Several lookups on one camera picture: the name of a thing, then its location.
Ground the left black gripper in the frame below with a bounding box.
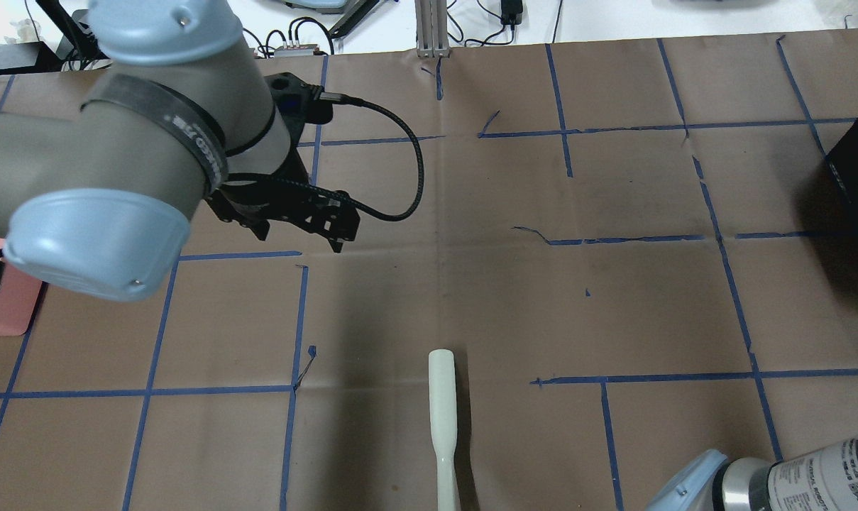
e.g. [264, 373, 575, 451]
[205, 153, 361, 253]

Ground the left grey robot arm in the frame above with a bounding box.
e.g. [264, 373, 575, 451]
[0, 1, 361, 302]

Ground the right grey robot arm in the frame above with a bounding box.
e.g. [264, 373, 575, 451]
[645, 435, 858, 510]

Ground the pink bin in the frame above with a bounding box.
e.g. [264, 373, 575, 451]
[0, 236, 46, 337]

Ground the small grey hub box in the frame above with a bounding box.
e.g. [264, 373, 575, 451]
[270, 43, 323, 58]

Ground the black power adapter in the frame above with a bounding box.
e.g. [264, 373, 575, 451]
[500, 0, 524, 26]

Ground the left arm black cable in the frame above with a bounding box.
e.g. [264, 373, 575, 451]
[226, 92, 425, 223]

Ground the aluminium extrusion post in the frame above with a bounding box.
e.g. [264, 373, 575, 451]
[414, 0, 449, 59]

